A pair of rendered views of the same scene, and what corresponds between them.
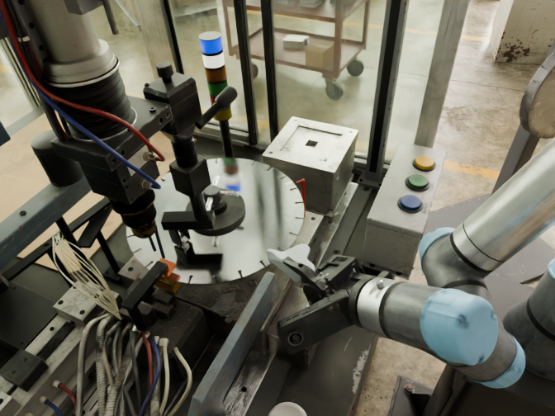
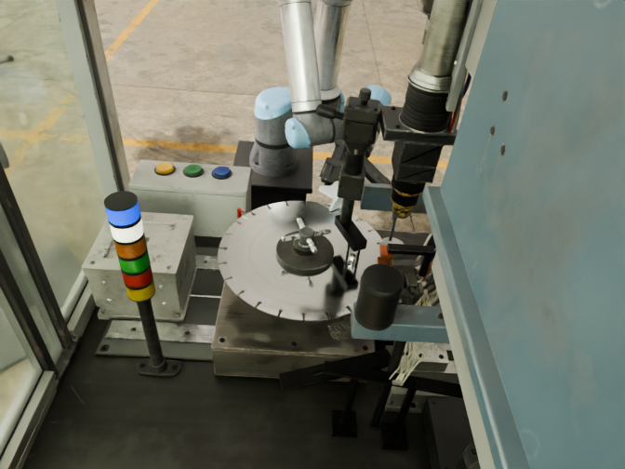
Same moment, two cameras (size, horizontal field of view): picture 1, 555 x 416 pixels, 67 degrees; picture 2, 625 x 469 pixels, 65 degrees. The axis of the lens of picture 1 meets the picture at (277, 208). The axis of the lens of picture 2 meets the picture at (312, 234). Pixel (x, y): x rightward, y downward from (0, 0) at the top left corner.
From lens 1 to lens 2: 1.16 m
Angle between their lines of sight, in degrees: 80
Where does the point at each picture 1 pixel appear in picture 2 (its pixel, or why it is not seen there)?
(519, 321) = (279, 157)
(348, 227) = (206, 250)
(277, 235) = (312, 210)
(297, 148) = (154, 249)
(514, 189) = (309, 62)
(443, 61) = (109, 94)
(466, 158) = not seen: outside the picture
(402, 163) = (165, 180)
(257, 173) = (239, 240)
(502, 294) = not seen: hidden behind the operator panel
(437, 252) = (312, 124)
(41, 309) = (444, 415)
